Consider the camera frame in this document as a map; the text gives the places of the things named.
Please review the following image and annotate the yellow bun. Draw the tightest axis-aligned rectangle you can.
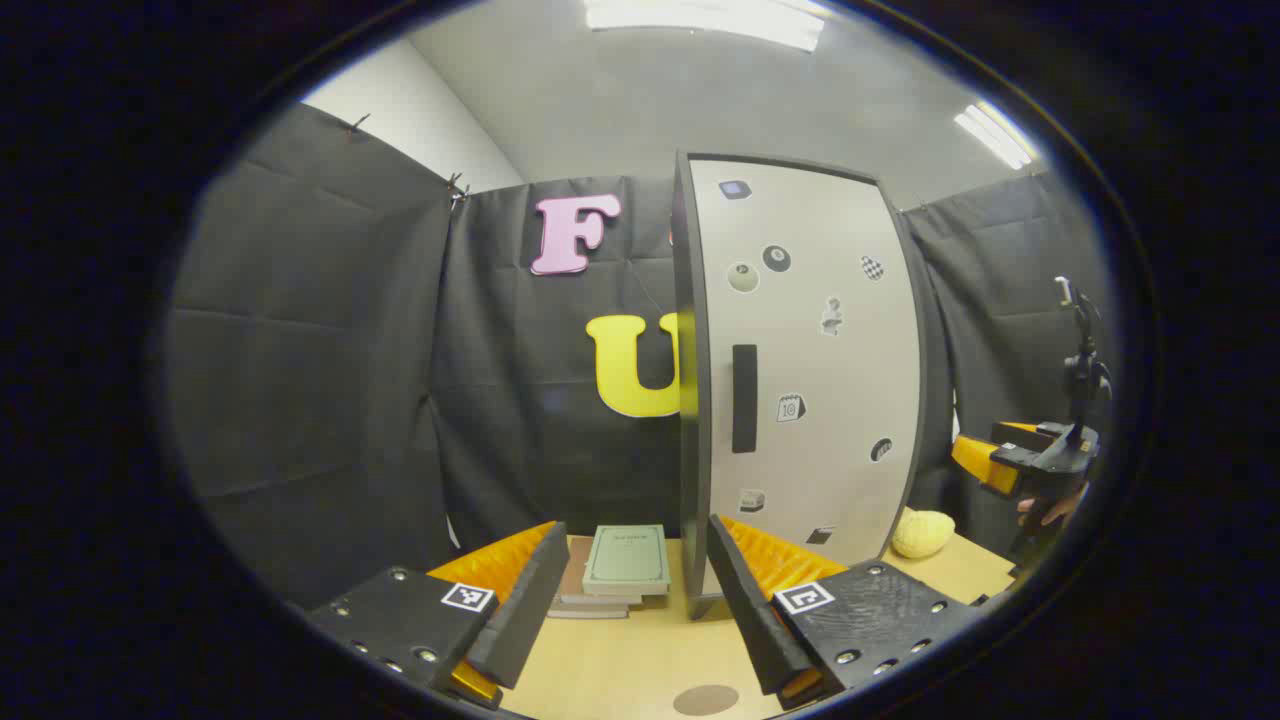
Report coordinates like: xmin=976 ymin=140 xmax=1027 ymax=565
xmin=891 ymin=508 xmax=956 ymax=560

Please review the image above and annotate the black backdrop cloth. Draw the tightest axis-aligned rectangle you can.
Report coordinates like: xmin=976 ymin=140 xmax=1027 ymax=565
xmin=165 ymin=100 xmax=1111 ymax=611

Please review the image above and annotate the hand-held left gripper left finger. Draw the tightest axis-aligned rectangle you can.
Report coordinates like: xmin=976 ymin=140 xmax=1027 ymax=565
xmin=305 ymin=520 xmax=571 ymax=711

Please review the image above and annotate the black door handle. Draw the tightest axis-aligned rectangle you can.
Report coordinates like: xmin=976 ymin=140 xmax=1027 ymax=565
xmin=732 ymin=344 xmax=759 ymax=454

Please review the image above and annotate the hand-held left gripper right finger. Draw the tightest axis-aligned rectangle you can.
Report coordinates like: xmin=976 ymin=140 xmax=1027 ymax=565
xmin=706 ymin=514 xmax=986 ymax=711

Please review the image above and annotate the brown book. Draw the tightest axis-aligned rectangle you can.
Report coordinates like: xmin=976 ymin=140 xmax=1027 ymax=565
xmin=560 ymin=535 xmax=646 ymax=606

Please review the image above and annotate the grey book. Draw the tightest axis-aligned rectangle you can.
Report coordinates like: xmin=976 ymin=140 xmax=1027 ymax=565
xmin=548 ymin=595 xmax=631 ymax=619

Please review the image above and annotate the grey cabinet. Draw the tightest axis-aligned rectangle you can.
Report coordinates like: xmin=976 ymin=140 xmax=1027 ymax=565
xmin=672 ymin=150 xmax=931 ymax=621

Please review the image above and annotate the brown round coaster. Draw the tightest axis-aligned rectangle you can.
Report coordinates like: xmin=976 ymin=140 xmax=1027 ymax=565
xmin=672 ymin=684 xmax=741 ymax=717

